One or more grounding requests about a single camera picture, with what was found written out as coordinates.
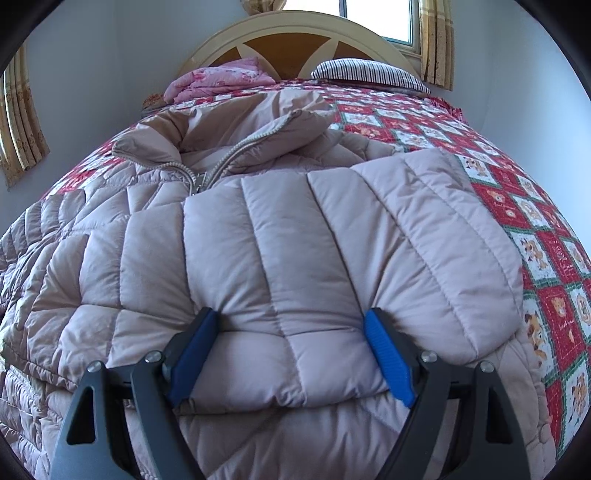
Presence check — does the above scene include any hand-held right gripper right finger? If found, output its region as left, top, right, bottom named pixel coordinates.
left=363, top=308, right=532, bottom=480

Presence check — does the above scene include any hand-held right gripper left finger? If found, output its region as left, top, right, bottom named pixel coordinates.
left=49, top=307, right=219, bottom=480

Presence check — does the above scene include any beige quilted puffer jacket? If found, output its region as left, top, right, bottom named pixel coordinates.
left=0, top=87, right=557, bottom=480

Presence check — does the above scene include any red patchwork bear bedspread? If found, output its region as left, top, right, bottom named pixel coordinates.
left=39, top=78, right=591, bottom=467

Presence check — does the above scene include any pink floral folded blanket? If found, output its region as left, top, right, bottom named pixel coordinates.
left=163, top=56, right=278, bottom=104

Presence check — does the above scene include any striped pillow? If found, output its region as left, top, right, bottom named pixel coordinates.
left=310, top=59, right=431, bottom=95

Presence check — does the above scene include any cream wooden headboard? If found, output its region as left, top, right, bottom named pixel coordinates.
left=178, top=11, right=431, bottom=83

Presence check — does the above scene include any window with white frame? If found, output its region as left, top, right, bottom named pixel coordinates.
left=281, top=0, right=423, bottom=57

